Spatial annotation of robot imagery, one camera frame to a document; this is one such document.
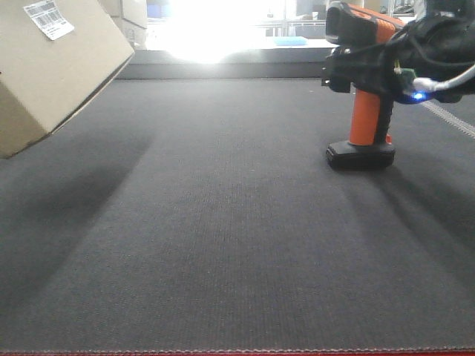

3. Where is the orange black barcode scanner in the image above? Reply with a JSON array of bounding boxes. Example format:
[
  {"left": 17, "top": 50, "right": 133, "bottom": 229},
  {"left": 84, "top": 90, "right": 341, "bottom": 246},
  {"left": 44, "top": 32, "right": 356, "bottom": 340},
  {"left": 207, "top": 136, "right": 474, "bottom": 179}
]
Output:
[{"left": 321, "top": 1, "right": 404, "bottom": 170}]

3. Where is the blue plastic tray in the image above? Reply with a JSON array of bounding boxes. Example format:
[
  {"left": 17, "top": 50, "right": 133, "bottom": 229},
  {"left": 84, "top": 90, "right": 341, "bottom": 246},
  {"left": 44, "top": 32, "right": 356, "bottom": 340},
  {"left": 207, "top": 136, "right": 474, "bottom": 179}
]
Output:
[{"left": 273, "top": 36, "right": 308, "bottom": 47}]

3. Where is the white barcode label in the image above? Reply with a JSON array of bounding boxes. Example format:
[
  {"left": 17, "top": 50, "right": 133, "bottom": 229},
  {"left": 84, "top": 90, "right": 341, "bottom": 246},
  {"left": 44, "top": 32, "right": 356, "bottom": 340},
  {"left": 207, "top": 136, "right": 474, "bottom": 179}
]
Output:
[{"left": 23, "top": 0, "right": 75, "bottom": 41}]

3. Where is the small brown cardboard box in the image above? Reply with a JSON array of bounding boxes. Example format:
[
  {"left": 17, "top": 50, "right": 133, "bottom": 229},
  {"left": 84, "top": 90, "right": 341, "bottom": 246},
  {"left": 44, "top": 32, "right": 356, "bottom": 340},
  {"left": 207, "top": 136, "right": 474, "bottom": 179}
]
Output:
[{"left": 1, "top": 1, "right": 134, "bottom": 159}]

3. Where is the white usb cable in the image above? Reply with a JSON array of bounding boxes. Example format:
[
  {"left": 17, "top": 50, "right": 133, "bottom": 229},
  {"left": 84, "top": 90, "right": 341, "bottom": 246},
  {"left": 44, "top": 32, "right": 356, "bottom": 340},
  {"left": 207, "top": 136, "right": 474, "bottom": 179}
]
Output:
[{"left": 413, "top": 65, "right": 475, "bottom": 91}]

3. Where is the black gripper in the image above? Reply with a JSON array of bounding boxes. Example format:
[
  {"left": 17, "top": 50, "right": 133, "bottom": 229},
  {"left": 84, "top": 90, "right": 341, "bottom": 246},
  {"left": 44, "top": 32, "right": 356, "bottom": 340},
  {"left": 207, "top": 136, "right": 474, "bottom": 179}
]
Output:
[{"left": 321, "top": 0, "right": 475, "bottom": 106}]

